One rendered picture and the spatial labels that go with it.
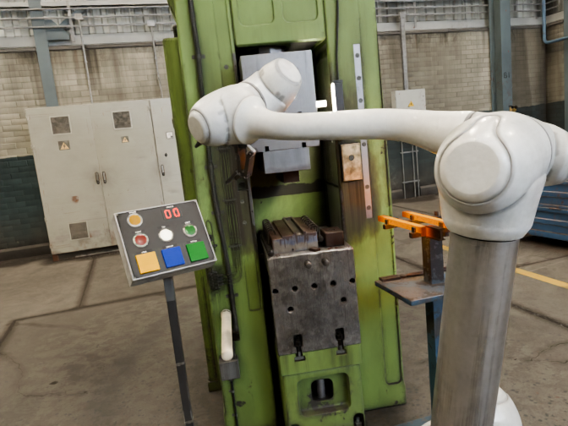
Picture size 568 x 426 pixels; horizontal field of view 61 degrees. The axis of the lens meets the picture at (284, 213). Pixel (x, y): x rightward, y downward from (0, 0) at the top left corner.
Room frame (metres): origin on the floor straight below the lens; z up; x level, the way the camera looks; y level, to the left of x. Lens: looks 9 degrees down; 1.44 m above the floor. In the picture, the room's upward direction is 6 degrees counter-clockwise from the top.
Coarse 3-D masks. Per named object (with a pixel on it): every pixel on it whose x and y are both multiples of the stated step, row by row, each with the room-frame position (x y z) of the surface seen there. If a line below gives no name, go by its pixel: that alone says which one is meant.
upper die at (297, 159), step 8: (264, 152) 2.08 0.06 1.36; (272, 152) 2.08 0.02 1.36; (280, 152) 2.09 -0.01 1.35; (288, 152) 2.09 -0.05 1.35; (296, 152) 2.09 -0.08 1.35; (304, 152) 2.10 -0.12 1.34; (264, 160) 2.08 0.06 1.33; (272, 160) 2.08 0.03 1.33; (280, 160) 2.09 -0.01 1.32; (288, 160) 2.09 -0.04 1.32; (296, 160) 2.09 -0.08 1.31; (304, 160) 2.10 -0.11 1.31; (264, 168) 2.10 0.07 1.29; (272, 168) 2.08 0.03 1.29; (280, 168) 2.09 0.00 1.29; (288, 168) 2.09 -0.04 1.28; (296, 168) 2.09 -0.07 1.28; (304, 168) 2.10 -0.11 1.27
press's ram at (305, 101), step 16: (240, 64) 2.11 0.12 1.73; (256, 64) 2.08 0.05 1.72; (304, 64) 2.10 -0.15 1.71; (240, 80) 2.26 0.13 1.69; (304, 80) 2.10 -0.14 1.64; (304, 96) 2.10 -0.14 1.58; (288, 112) 2.09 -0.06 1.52; (304, 112) 2.10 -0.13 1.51; (256, 144) 2.08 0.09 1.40; (272, 144) 2.08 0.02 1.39; (288, 144) 2.09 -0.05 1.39; (304, 144) 2.13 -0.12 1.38
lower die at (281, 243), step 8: (272, 224) 2.45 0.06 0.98; (280, 224) 2.37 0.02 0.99; (288, 224) 2.30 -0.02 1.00; (304, 224) 2.30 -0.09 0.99; (272, 232) 2.23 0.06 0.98; (280, 232) 2.17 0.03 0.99; (288, 232) 2.15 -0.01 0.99; (304, 232) 2.09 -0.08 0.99; (312, 232) 2.10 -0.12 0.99; (272, 240) 2.08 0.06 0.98; (280, 240) 2.08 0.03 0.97; (288, 240) 2.09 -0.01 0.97; (296, 240) 2.09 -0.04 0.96; (304, 240) 2.09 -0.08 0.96; (312, 240) 2.10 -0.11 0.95; (272, 248) 2.12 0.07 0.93; (280, 248) 2.08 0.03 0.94; (288, 248) 2.09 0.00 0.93; (296, 248) 2.09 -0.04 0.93; (304, 248) 2.09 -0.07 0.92
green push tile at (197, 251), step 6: (186, 246) 1.88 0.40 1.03; (192, 246) 1.89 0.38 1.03; (198, 246) 1.90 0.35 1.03; (204, 246) 1.91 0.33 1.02; (192, 252) 1.87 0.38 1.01; (198, 252) 1.88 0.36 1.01; (204, 252) 1.89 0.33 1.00; (192, 258) 1.86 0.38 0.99; (198, 258) 1.87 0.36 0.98; (204, 258) 1.88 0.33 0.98
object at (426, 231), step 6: (378, 216) 2.08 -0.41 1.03; (384, 216) 2.05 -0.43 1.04; (390, 222) 1.98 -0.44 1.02; (396, 222) 1.94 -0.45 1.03; (402, 222) 1.89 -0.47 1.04; (408, 222) 1.88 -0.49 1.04; (408, 228) 1.85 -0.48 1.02; (420, 228) 1.77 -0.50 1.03; (426, 228) 1.75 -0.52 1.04; (432, 228) 1.71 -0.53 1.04; (438, 228) 1.68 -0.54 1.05; (444, 228) 1.68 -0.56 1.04; (426, 234) 1.75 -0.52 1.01; (432, 234) 1.72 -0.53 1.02; (438, 234) 1.68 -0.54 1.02; (438, 240) 1.67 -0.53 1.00
